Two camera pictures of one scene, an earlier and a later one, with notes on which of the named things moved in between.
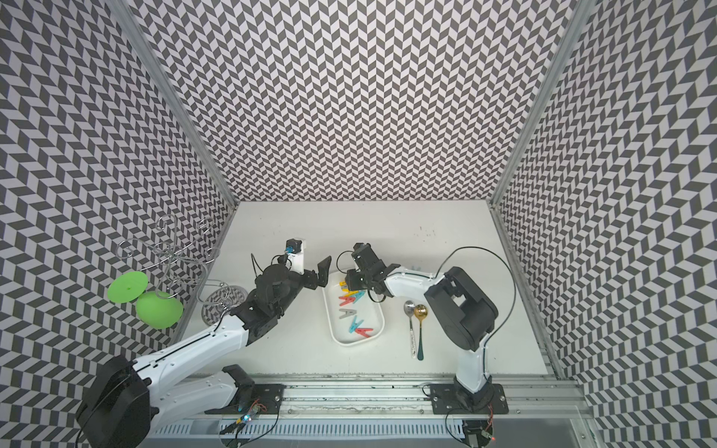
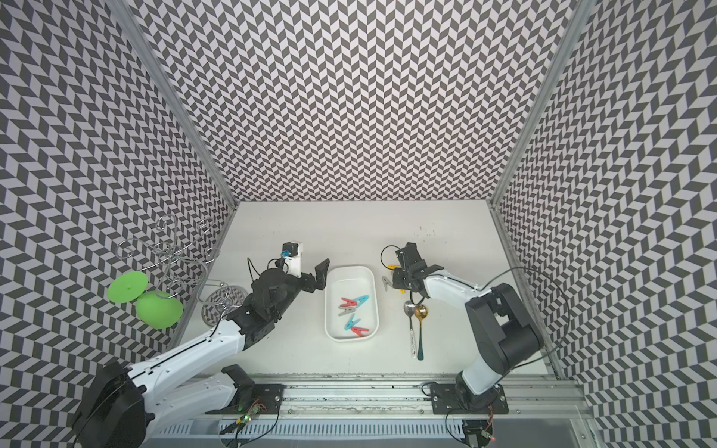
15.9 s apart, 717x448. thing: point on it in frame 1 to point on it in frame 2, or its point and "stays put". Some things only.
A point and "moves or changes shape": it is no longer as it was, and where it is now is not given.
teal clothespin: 358,295 moves or changes shape
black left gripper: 323,274 stays put
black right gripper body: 358,281 to 400,278
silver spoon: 409,309 stays put
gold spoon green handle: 420,313 stays put
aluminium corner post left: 173,97 stays put
